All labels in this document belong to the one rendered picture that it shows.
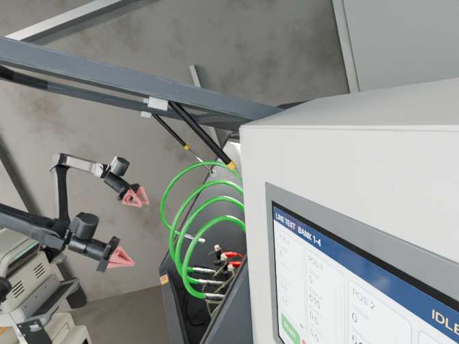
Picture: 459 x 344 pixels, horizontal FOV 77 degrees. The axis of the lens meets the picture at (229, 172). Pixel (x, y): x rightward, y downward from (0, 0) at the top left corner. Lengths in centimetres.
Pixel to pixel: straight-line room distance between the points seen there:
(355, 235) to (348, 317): 11
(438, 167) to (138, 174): 265
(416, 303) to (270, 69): 231
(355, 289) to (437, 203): 16
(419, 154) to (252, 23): 234
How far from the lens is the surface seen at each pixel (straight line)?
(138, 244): 312
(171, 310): 120
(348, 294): 41
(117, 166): 126
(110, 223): 311
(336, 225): 39
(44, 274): 161
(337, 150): 37
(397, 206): 32
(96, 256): 101
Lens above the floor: 162
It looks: 14 degrees down
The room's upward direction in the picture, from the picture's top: 18 degrees counter-clockwise
